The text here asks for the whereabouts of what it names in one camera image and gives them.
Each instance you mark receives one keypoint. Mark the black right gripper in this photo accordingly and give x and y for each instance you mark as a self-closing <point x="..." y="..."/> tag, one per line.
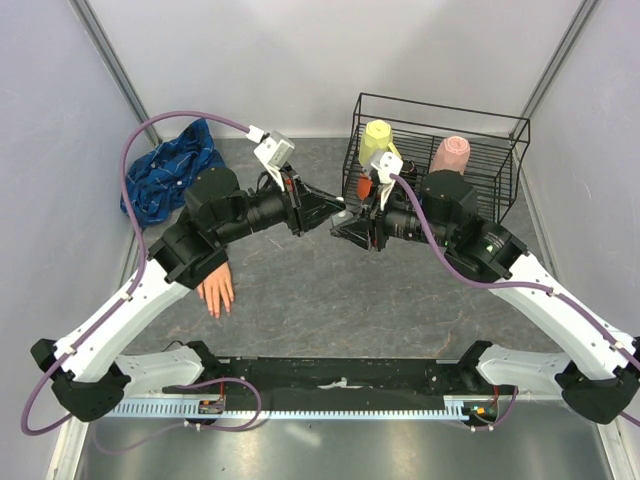
<point x="370" y="231"/>

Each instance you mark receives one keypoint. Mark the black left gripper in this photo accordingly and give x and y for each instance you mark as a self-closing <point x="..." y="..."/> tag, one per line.
<point x="307" y="209"/>

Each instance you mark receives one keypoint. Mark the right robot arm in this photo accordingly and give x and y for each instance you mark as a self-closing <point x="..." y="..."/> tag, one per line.
<point x="596" y="372"/>

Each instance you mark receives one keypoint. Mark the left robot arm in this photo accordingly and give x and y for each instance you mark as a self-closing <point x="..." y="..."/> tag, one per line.
<point x="91" y="374"/>

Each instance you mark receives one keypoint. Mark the orange mug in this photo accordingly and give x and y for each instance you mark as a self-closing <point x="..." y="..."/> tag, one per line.
<point x="364" y="186"/>

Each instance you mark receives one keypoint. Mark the black mug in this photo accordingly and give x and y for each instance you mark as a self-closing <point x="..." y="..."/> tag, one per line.
<point x="408" y="170"/>

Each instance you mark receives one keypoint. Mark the yellow faceted mug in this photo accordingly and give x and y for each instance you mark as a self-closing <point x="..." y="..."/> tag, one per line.
<point x="377" y="135"/>

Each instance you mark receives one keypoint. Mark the pink faceted mug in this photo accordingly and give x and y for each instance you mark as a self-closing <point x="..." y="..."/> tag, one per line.
<point x="452" y="154"/>

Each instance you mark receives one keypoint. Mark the mannequin hand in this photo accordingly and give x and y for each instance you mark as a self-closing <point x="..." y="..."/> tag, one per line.
<point x="216" y="291"/>

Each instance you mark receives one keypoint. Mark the blue plaid shirt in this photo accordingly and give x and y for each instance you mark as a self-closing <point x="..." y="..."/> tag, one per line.
<point x="156" y="182"/>

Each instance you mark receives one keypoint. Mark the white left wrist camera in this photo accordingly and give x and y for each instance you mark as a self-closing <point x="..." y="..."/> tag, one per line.
<point x="272" y="151"/>

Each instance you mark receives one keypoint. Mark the black wire rack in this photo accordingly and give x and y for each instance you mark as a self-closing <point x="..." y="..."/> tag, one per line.
<point x="498" y="143"/>

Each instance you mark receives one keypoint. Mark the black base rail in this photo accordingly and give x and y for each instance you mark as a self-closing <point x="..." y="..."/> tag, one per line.
<point x="337" y="383"/>

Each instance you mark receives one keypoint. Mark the light blue cable duct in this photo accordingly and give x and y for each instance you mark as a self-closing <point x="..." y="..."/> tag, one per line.
<point x="182" y="407"/>

